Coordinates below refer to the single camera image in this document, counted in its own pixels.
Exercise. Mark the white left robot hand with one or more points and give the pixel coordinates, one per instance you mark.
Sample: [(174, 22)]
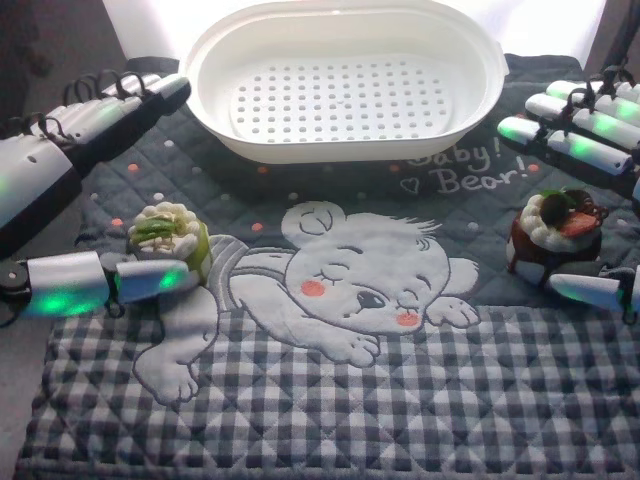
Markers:
[(40, 170)]

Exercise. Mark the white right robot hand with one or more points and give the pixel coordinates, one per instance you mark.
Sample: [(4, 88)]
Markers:
[(590, 120)]

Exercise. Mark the chocolate strawberry toy cake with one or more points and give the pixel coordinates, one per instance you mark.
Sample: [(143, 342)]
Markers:
[(555, 235)]

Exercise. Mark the green cream toy cake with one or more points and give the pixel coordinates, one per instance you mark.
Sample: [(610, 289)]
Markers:
[(165, 235)]

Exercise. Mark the white oval perforated plastic basket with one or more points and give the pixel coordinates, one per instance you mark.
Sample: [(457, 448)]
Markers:
[(345, 100)]

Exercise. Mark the grey quilt with bear print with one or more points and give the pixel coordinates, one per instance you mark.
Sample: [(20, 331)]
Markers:
[(320, 390)]

